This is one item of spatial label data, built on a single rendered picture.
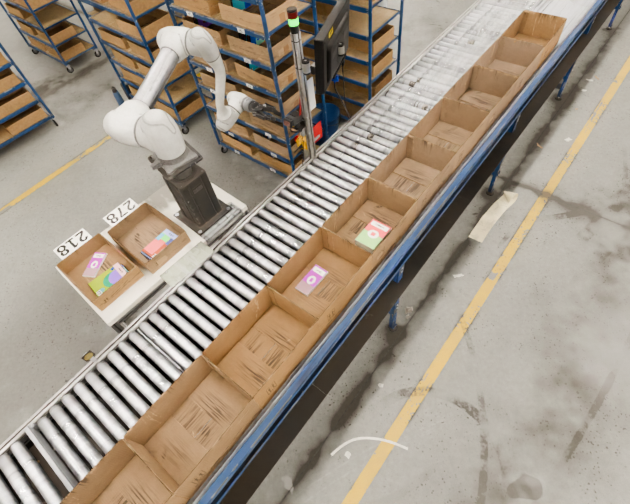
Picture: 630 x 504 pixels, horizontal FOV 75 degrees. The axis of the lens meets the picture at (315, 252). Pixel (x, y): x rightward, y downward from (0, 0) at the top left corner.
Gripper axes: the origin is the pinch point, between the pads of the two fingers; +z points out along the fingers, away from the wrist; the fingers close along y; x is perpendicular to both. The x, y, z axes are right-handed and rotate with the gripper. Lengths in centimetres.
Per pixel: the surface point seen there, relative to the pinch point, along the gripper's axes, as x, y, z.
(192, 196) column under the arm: -4, -80, 11
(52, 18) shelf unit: 42, 41, -403
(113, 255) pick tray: 19, -128, -17
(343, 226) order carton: 6, -45, 87
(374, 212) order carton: 6, -29, 95
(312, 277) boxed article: 4, -80, 94
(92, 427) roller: 19, -190, 54
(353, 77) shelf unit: 41, 113, -19
